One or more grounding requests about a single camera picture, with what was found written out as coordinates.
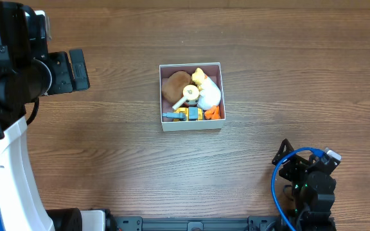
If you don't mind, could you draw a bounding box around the brown plush toy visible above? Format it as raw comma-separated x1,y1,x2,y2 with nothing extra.
161,71,192,104

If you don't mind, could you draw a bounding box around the yellow wooden rattle drum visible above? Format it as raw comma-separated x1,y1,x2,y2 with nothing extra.
172,85,200,111

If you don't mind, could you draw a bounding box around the yellow grey toy truck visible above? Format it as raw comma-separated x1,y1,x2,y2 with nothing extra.
162,107,204,122

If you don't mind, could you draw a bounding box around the white orange plush duck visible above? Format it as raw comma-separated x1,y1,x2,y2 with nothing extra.
191,67,222,120

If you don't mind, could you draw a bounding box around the red silver face ball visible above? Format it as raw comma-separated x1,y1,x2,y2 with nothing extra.
184,99,198,107

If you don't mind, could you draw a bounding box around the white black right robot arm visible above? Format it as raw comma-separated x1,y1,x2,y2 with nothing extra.
270,139,342,231

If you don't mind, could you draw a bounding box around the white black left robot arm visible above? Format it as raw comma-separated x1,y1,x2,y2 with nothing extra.
0,46,89,230

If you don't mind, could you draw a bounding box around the white box pink interior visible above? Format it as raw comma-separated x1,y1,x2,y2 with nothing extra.
159,62,226,132

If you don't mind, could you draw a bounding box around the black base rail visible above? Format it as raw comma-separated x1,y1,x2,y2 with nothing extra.
82,215,337,231

